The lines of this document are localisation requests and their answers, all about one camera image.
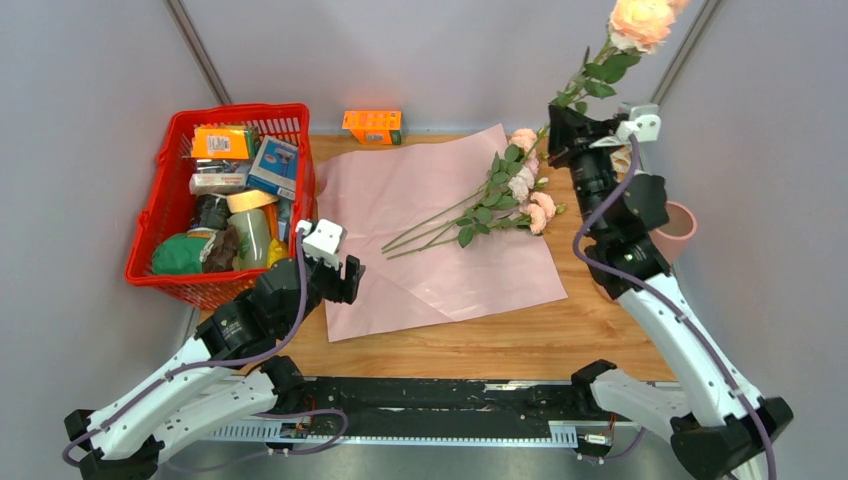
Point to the pale green bottle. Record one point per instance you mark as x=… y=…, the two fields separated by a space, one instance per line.
x=254 y=238

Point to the aluminium table frame rail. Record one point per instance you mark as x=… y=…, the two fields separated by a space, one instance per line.
x=195 y=404

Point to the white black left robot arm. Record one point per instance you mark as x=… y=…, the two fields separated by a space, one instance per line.
x=229 y=369

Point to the purple wrapping paper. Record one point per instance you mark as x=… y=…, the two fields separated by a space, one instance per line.
x=394 y=205

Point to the blue razor box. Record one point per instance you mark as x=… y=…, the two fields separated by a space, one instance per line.
x=274 y=169

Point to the red plastic shopping basket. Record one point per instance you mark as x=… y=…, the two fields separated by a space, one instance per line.
x=170 y=204

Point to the yellow small packet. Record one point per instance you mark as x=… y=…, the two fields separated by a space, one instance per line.
x=277 y=250

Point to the green bag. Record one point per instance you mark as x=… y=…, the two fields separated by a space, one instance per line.
x=183 y=253

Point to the pink cylindrical vase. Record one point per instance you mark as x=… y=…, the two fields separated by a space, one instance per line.
x=673 y=237

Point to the orange snack package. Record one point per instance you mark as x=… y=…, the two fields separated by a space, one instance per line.
x=226 y=142

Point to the orange cardboard box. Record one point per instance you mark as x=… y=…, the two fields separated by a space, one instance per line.
x=374 y=127

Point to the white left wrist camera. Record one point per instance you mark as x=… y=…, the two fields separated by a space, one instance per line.
x=322 y=241

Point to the peach rose stem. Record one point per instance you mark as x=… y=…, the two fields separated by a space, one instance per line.
x=531 y=217
x=634 y=29

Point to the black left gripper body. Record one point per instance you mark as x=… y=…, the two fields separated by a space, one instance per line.
x=329 y=284

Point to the white red small box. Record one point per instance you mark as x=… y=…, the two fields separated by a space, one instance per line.
x=217 y=183

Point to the beige tape roll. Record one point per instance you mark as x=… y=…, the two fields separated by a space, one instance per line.
x=249 y=200

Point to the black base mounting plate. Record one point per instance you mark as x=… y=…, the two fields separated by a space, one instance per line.
x=440 y=408

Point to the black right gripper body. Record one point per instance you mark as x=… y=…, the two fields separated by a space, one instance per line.
x=589 y=164

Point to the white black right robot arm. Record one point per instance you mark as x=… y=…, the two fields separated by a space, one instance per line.
x=717 y=420

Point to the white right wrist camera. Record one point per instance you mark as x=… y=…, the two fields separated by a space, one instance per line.
x=641 y=120

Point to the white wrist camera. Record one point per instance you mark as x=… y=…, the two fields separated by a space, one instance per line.
x=641 y=120
x=322 y=241

